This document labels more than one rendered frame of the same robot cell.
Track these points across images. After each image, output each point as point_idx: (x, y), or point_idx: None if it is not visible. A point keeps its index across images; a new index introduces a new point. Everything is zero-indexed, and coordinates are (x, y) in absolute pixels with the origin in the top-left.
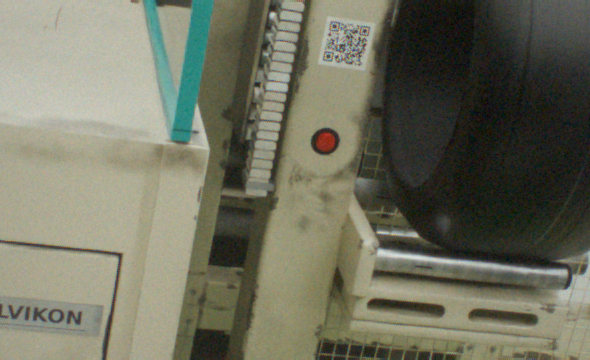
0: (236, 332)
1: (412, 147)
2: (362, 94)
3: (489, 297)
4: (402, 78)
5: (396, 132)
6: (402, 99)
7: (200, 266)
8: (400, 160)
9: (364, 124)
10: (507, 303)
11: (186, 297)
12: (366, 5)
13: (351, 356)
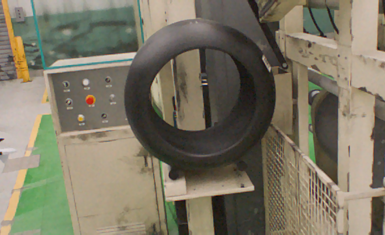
0: None
1: (240, 131)
2: (175, 93)
3: (165, 170)
4: (250, 104)
5: (224, 120)
6: (247, 113)
7: (288, 182)
8: (212, 128)
9: (176, 103)
10: (163, 173)
11: (286, 193)
12: (171, 63)
13: (278, 233)
